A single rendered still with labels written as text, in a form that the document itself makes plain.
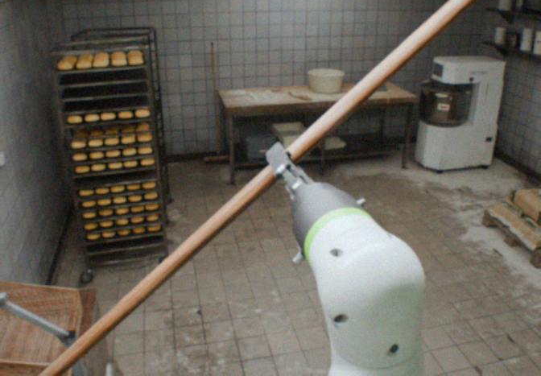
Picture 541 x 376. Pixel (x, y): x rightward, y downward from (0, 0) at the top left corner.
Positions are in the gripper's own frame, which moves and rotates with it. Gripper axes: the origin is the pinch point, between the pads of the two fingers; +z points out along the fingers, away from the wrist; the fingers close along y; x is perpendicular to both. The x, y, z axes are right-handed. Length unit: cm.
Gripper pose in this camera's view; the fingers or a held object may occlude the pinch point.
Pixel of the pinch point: (285, 163)
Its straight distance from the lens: 80.3
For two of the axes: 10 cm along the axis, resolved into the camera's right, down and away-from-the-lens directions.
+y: 6.4, 6.4, 4.3
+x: 7.3, -6.7, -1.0
